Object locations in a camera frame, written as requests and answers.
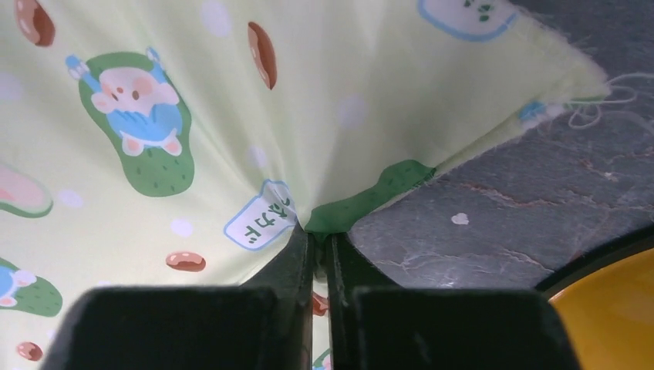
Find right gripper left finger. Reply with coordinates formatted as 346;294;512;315
42;227;314;370

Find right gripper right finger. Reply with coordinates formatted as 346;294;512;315
325;234;580;369

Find green avocado print mat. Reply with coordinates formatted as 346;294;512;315
1;1;609;369

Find orange pet bowl stand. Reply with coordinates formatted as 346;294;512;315
535;226;653;370

